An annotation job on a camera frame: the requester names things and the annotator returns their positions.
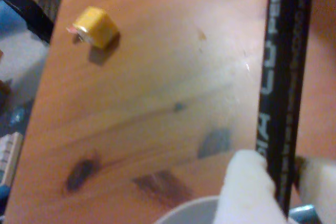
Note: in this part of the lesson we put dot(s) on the white mug green blue pattern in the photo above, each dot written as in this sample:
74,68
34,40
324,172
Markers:
189,213

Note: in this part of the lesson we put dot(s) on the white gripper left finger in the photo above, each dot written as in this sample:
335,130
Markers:
246,195

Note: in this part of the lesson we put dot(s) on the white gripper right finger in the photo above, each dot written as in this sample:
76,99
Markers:
323,190

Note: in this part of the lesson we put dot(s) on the thin black pen red end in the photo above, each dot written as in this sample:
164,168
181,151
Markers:
284,77

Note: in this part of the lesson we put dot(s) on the black bar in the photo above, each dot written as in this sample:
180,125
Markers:
29,9

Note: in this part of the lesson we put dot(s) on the yellow cube block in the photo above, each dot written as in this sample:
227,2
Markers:
98,27

